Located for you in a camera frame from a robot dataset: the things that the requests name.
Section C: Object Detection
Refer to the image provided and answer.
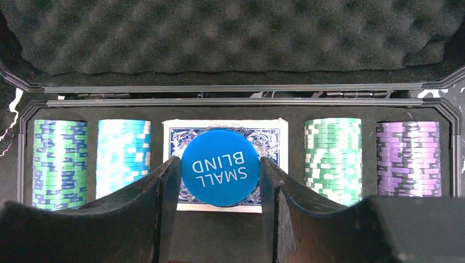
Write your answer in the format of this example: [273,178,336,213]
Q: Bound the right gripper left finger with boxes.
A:
[1,157,180,262]

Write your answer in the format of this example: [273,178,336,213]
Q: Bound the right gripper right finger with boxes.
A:
[259,157,464,262]

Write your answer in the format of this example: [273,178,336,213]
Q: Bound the blue small blind button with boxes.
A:
[180,129,259,207]

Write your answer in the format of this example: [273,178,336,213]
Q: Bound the black poker set case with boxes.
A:
[1,1,464,262]

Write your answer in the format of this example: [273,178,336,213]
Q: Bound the light blue chip stack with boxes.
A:
[95,119,151,199]

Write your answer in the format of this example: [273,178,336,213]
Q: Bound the purple chip stack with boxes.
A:
[376,121,442,197]

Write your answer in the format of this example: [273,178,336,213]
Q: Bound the green white chip stack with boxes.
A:
[304,117,362,206]

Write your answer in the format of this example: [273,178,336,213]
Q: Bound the green blue chip stack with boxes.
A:
[32,119,89,210]

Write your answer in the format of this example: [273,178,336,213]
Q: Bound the blue card deck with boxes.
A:
[163,118,288,213]

